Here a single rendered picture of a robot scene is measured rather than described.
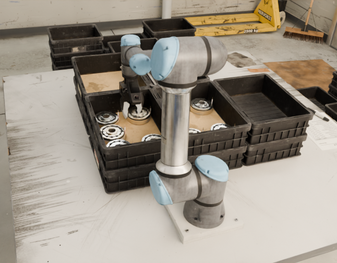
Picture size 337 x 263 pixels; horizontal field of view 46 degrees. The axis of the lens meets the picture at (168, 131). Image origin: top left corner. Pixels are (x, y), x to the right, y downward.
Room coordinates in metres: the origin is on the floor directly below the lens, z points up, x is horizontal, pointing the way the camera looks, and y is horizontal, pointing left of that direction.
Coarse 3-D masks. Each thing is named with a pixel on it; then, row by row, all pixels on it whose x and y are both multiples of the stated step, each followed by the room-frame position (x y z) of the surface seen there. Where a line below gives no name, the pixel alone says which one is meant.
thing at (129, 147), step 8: (144, 88) 1.56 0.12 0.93; (88, 96) 1.46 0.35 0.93; (96, 96) 1.47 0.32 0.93; (88, 104) 1.39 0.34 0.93; (160, 104) 1.43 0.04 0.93; (96, 120) 1.28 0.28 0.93; (96, 128) 1.22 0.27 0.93; (104, 144) 1.13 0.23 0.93; (128, 144) 1.14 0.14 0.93; (136, 144) 1.14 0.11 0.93; (144, 144) 1.15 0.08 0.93; (152, 144) 1.16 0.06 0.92; (160, 144) 1.17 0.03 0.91; (104, 152) 1.10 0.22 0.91; (112, 152) 1.11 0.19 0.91; (120, 152) 1.12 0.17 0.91
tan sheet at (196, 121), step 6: (192, 114) 1.52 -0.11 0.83; (210, 114) 1.53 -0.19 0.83; (216, 114) 1.54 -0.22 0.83; (192, 120) 1.48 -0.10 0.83; (198, 120) 1.48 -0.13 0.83; (204, 120) 1.48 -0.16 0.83; (210, 120) 1.49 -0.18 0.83; (216, 120) 1.49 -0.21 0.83; (222, 120) 1.49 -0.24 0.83; (192, 126) 1.43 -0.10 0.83; (198, 126) 1.43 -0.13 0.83; (204, 126) 1.43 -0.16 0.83; (210, 126) 1.44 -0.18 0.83
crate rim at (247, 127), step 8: (208, 80) 1.67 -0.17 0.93; (152, 88) 1.56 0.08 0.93; (160, 88) 1.58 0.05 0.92; (216, 88) 1.60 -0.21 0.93; (160, 96) 1.50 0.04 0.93; (224, 96) 1.53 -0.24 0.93; (232, 104) 1.47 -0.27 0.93; (240, 112) 1.41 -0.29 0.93; (224, 128) 1.28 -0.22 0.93; (232, 128) 1.28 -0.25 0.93; (240, 128) 1.29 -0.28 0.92; (248, 128) 1.31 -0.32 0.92; (192, 136) 1.22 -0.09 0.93; (200, 136) 1.23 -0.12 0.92; (208, 136) 1.24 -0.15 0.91
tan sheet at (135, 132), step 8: (120, 112) 1.50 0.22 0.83; (120, 120) 1.44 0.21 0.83; (152, 120) 1.46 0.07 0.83; (128, 128) 1.38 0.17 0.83; (136, 128) 1.38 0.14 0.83; (144, 128) 1.39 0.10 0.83; (152, 128) 1.39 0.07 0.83; (128, 136) 1.32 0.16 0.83; (136, 136) 1.33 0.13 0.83; (144, 136) 1.33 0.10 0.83
